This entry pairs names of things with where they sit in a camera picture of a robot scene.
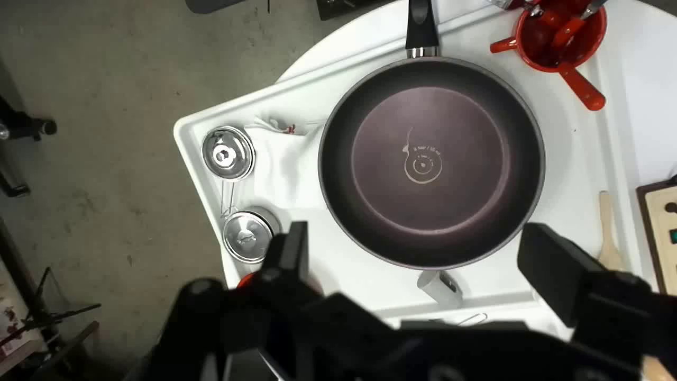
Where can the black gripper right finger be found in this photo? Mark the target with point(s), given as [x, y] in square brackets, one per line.
[557, 271]

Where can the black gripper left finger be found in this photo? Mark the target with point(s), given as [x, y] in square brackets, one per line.
[290, 256]

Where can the black frying pan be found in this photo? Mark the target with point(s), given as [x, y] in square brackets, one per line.
[431, 226]

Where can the wooden spatula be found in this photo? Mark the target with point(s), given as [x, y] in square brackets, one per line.
[611, 240]

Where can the wooden board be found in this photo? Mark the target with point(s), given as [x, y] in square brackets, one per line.
[663, 233]

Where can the small grey block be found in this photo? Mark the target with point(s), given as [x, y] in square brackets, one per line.
[438, 289]

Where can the black tripod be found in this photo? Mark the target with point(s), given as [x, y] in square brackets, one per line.
[65, 319]

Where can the red measuring cup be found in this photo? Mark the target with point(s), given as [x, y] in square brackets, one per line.
[557, 34]

